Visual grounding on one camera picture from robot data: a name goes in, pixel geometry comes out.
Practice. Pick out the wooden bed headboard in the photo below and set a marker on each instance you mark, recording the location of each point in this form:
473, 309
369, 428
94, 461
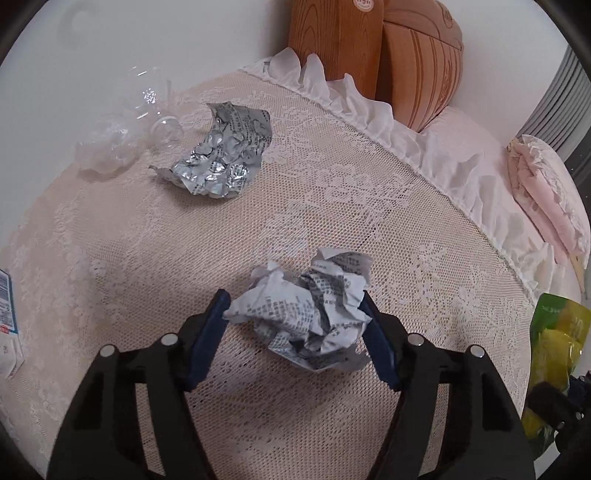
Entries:
407, 53

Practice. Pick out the clear plastic bag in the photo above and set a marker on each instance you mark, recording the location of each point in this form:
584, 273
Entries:
114, 142

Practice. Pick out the lace tablecloth with ruffle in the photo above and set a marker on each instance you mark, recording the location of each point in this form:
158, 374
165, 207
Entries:
126, 260

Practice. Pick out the green yellow chip bag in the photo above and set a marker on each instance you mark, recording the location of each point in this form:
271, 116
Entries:
558, 332

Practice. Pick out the pink bed sheet mattress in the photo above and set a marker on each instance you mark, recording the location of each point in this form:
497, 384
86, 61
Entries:
460, 136

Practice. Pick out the clear plastic cup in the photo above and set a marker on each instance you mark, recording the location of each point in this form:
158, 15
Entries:
147, 98

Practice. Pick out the blue white milk carton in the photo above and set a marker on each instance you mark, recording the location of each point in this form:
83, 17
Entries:
11, 353

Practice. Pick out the folded pink blanket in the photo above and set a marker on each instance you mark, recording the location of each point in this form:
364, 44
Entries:
547, 193

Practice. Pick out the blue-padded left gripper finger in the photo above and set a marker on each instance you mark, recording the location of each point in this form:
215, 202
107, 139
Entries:
100, 437

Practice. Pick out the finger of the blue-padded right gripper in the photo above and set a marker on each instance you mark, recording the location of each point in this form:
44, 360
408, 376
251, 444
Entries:
455, 418

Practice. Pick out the printed white paper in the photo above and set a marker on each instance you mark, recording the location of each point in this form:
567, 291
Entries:
314, 318

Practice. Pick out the silver foil blister pack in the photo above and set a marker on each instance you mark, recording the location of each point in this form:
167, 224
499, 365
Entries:
230, 156

